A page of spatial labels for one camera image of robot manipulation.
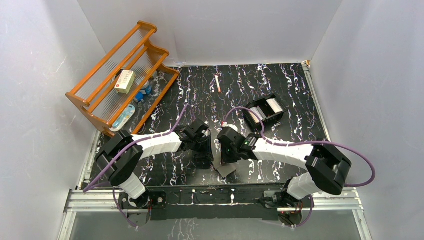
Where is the silver metal card holder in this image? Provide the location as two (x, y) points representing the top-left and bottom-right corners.
(212, 150), (238, 178)

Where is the black card tray box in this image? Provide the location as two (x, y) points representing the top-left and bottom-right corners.
(242, 94), (288, 131)

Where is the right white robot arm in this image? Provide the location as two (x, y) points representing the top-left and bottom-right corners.
(217, 126), (352, 208)

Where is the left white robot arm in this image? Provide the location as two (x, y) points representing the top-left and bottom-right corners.
(94, 119), (211, 209)

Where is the white card stack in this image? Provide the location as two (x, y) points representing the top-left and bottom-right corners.
(266, 98), (284, 114)

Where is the pink white pen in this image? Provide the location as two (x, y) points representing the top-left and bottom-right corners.
(214, 75), (222, 93)

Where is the blue small bottle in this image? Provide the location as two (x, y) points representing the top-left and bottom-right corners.
(134, 80), (152, 103)

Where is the light blue blister pack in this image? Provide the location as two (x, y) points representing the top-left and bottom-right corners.
(109, 104), (136, 132)

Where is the orange wooden shelf rack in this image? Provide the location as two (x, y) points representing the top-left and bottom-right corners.
(65, 21), (180, 137)

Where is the cream medicine box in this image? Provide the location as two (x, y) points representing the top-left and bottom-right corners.
(114, 70), (136, 94)

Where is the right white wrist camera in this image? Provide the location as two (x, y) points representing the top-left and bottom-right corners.
(221, 121), (239, 132)

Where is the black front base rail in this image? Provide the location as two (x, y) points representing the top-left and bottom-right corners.
(147, 183), (283, 221)

